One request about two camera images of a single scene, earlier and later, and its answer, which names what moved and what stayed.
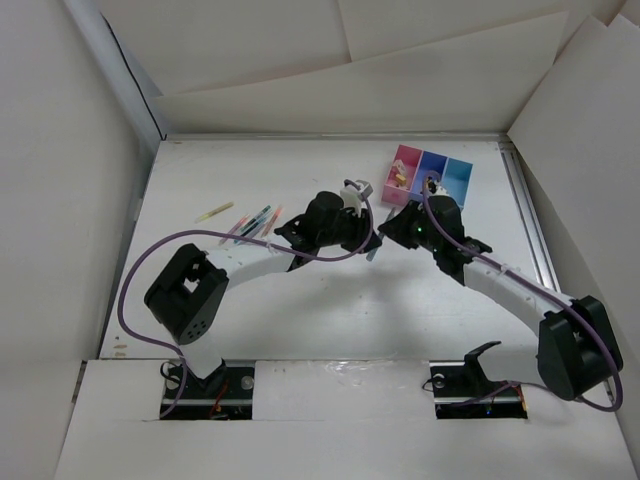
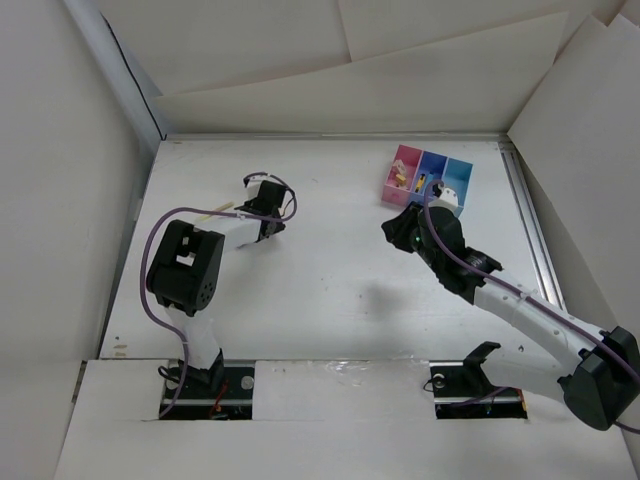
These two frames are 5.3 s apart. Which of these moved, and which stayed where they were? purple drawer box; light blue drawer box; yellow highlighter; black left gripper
Moved: black left gripper
Stayed: purple drawer box; yellow highlighter; light blue drawer box
